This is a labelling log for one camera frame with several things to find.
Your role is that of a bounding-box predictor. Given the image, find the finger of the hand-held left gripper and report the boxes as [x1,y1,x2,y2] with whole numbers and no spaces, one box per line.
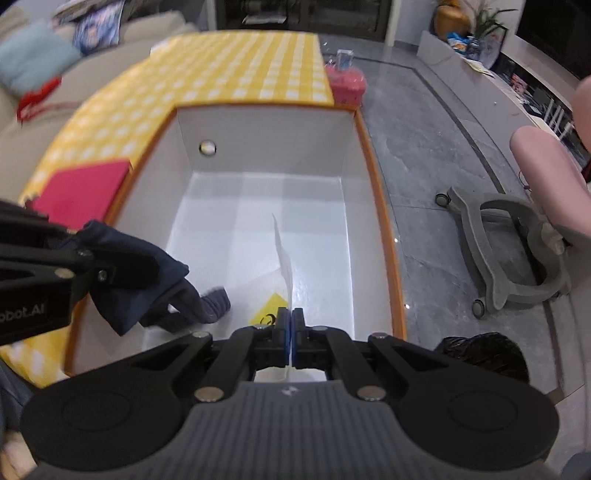
[69,253,162,308]
[0,198,95,278]

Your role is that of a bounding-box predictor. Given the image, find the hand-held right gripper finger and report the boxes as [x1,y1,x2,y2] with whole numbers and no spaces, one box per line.
[292,307,455,402]
[131,307,293,402]

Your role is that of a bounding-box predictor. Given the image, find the navy blue cloth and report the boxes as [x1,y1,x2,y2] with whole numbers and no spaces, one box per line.
[76,220,232,337]

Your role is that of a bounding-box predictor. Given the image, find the orange box with white inside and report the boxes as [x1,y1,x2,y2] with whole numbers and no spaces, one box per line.
[65,104,409,377]

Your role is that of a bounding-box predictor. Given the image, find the magenta cloth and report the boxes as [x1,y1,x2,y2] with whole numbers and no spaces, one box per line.
[34,160,133,232]

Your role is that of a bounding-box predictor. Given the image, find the black trash bag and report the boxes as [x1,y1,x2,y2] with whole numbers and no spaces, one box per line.
[434,332,530,385]

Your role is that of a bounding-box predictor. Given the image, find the light blue pillow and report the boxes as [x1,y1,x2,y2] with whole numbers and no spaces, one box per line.
[0,23,82,89]

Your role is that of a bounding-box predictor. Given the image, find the blue printed cushion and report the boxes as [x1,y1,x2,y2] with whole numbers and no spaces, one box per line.
[73,4,126,57]

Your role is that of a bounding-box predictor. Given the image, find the beige sofa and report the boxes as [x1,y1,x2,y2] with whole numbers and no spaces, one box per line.
[0,9,200,153]

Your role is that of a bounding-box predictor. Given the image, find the yellow checkered tablecloth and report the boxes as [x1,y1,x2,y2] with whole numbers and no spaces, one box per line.
[0,30,335,388]

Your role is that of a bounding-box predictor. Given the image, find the pink office chair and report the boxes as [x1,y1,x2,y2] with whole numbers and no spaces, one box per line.
[435,76,591,320]

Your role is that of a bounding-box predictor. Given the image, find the white low cabinet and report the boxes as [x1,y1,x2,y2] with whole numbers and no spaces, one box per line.
[417,29,591,155]

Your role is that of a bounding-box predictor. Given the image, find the dark glass cabinet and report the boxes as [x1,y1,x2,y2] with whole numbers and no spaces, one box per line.
[215,0,399,43]

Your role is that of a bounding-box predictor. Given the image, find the blue snack packets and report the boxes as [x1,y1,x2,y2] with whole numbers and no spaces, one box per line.
[447,31,486,59]

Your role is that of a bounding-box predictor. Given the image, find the orange vase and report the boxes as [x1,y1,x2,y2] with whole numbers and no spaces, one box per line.
[436,4,470,41]

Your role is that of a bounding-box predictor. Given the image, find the green potted plant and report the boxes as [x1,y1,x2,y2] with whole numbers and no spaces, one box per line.
[470,0,509,43]

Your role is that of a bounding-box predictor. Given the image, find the red strap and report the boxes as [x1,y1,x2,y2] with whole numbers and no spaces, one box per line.
[16,76,63,123]

